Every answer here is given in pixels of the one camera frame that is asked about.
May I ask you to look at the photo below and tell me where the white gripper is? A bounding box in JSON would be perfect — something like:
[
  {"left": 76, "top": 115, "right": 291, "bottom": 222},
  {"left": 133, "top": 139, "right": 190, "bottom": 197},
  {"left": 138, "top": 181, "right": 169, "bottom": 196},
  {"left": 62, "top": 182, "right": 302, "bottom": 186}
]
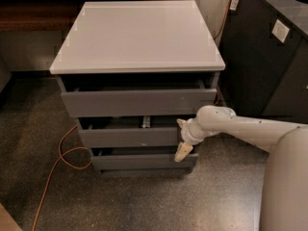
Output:
[{"left": 174, "top": 118, "right": 216, "bottom": 163}]

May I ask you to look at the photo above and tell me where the grey drawer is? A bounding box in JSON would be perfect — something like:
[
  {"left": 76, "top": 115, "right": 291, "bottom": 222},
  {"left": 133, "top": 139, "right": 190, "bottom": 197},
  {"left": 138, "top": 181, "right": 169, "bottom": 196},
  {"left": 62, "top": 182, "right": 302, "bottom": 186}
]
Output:
[
  {"left": 90, "top": 146, "right": 198, "bottom": 170},
  {"left": 78, "top": 115, "right": 191, "bottom": 148},
  {"left": 57, "top": 78, "right": 217, "bottom": 117}
]

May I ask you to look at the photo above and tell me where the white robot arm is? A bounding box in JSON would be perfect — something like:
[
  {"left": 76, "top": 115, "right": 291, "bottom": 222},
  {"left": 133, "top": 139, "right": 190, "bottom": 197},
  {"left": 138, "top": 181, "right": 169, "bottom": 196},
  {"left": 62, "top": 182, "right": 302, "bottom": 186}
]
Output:
[{"left": 174, "top": 105, "right": 308, "bottom": 231}]

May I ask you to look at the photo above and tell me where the grey bottom drawer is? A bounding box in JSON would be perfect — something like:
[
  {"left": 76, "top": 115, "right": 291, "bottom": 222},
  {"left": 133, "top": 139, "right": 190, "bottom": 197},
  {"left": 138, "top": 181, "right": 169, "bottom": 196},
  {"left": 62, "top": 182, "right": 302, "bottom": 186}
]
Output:
[{"left": 90, "top": 146, "right": 198, "bottom": 170}]

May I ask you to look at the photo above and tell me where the grey top drawer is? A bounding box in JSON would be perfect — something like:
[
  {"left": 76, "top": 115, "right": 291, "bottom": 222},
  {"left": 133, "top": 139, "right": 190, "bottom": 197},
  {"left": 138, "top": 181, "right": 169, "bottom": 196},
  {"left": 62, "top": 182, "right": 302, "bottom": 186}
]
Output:
[{"left": 57, "top": 78, "right": 217, "bottom": 117}]

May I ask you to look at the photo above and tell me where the grey drawer cabinet white top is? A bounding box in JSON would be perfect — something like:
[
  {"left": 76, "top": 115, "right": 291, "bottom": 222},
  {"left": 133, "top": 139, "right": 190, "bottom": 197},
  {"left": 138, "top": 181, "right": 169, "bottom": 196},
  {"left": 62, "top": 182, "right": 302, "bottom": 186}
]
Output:
[{"left": 50, "top": 0, "right": 225, "bottom": 172}]

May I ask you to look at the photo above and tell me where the black and white snack packet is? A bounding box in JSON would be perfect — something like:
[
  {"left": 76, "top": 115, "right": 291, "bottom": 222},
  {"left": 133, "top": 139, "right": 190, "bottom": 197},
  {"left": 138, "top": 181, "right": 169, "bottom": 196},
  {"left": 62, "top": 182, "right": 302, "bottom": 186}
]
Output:
[{"left": 141, "top": 115, "right": 151, "bottom": 128}]

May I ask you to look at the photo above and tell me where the black side cabinet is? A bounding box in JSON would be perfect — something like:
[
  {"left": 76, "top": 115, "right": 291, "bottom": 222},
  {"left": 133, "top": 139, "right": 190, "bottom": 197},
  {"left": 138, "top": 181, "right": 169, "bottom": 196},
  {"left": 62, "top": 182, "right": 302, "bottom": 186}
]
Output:
[{"left": 219, "top": 0, "right": 308, "bottom": 123}]

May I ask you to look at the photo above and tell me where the white label on cabinet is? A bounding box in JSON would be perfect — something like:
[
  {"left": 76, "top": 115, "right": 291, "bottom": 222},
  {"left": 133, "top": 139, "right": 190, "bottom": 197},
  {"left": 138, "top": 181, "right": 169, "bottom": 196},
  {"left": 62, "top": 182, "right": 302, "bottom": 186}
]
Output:
[{"left": 271, "top": 19, "right": 290, "bottom": 43}]

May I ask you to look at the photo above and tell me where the dark wooden bench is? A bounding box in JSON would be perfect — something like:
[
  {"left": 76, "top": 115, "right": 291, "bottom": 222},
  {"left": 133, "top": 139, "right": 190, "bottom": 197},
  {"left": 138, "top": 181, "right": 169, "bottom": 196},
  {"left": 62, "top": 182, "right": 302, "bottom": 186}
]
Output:
[{"left": 0, "top": 0, "right": 185, "bottom": 33}]

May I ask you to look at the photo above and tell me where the orange extension cable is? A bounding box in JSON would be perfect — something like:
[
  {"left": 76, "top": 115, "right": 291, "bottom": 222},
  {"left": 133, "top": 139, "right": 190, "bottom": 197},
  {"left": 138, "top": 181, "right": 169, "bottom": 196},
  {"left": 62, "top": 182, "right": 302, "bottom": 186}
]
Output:
[{"left": 31, "top": 0, "right": 244, "bottom": 231}]

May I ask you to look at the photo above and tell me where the white cable tag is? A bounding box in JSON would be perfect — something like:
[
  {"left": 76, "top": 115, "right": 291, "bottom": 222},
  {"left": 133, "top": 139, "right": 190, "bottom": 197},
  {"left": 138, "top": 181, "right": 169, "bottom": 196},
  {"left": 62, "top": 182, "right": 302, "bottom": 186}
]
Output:
[{"left": 229, "top": 0, "right": 240, "bottom": 11}]

